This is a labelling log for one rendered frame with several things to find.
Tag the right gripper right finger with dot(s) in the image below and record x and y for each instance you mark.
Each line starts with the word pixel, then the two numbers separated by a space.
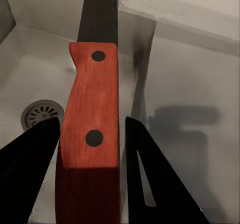
pixel 174 204

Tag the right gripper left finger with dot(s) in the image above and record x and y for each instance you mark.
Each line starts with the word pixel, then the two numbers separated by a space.
pixel 23 165

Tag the parer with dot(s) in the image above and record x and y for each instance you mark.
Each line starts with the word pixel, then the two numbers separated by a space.
pixel 87 182

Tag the drop in sink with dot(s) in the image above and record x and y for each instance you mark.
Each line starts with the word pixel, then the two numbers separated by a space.
pixel 180 82

